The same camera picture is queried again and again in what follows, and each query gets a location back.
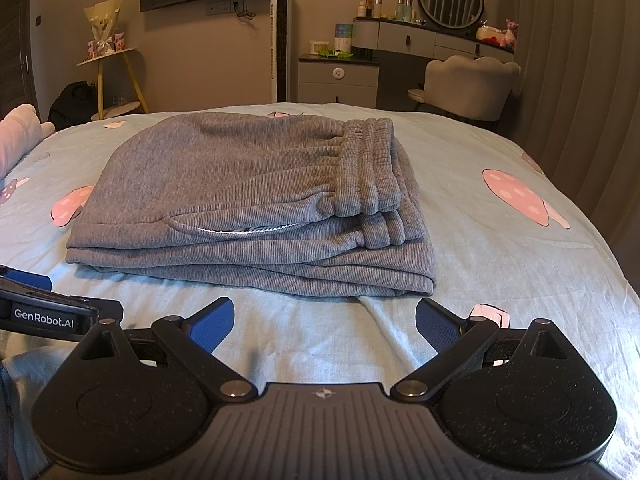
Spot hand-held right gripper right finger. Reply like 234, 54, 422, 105
390, 297, 576, 404

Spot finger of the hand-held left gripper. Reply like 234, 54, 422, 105
0, 266, 54, 293

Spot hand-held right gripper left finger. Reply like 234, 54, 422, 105
67, 296, 257, 404

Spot grey pants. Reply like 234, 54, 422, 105
65, 112, 436, 297

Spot mushroom print bed sheet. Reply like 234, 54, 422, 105
0, 102, 640, 480

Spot pink plush pillow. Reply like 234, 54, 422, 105
0, 103, 55, 177

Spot black bag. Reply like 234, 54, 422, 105
48, 81, 99, 131

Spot yellow-legged side table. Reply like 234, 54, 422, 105
76, 45, 151, 121

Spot beige shell-back chair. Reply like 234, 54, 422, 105
407, 54, 521, 124

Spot dark wooden door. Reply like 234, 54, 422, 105
0, 0, 39, 117

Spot grey nightstand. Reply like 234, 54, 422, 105
297, 52, 381, 109

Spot cream wrapped flower bouquet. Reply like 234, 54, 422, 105
83, 0, 126, 57

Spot grey vanity desk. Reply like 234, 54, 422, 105
352, 15, 516, 111

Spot white tower fan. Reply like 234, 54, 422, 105
269, 0, 293, 104

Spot beige curtain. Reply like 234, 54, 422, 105
514, 0, 640, 222

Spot blue and white box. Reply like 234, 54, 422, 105
333, 23, 354, 54

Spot wall socket with cable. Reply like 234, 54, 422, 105
206, 0, 251, 19

